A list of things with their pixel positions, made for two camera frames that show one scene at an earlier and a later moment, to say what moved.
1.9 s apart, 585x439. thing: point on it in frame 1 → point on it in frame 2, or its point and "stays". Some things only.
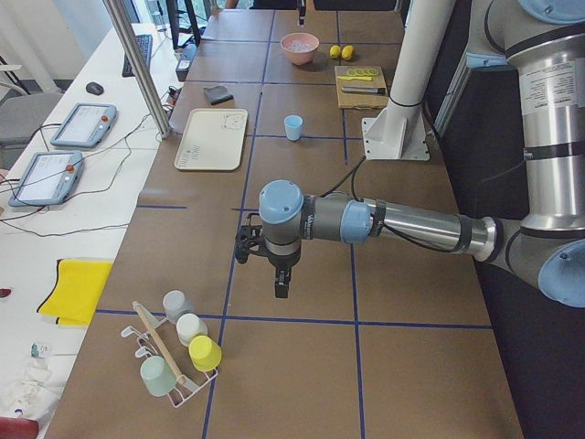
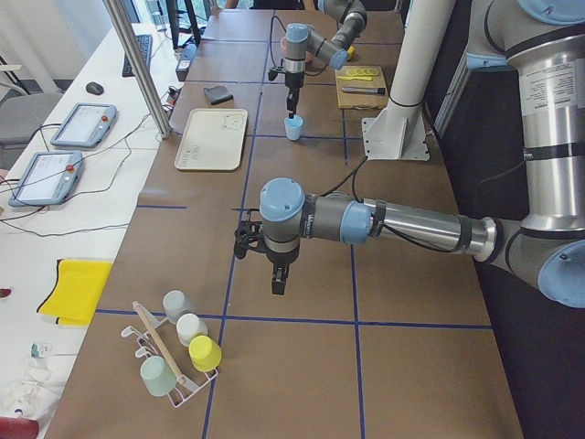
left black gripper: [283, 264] stays
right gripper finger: [302, 15] → [294, 103]
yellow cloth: [77, 292] stays
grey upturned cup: [175, 304] stays
